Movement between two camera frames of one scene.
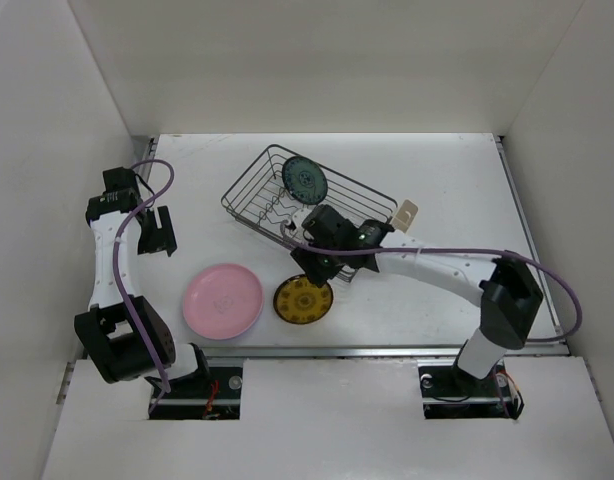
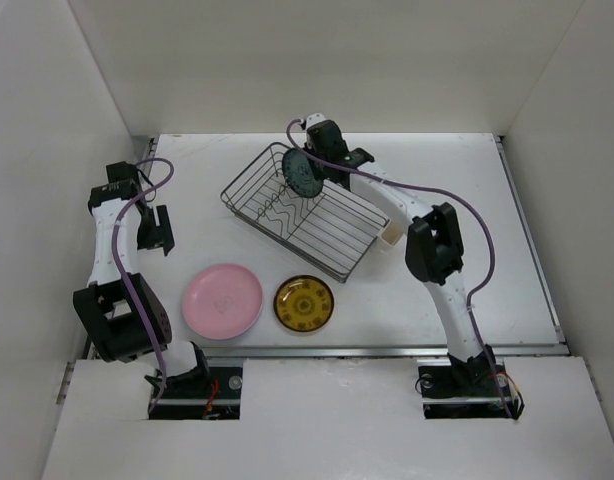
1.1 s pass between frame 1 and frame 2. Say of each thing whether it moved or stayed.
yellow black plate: moved
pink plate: stayed
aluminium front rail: stayed
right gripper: moved
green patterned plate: moved
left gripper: stayed
